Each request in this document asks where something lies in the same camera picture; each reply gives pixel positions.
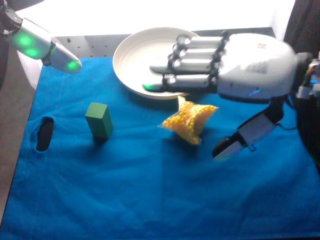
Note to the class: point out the blue cloth with hole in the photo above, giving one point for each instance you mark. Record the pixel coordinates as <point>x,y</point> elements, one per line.
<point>160,180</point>

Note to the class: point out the white round plate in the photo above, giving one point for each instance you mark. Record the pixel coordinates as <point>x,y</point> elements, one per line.
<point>140,55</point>

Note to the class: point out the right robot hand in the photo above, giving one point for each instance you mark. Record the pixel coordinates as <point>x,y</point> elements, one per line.
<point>255,67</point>

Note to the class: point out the bag of yellow corn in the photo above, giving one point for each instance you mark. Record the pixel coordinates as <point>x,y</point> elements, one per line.
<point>187,120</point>

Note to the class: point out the green rectangular block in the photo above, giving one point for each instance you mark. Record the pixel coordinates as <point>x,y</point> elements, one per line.
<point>100,122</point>

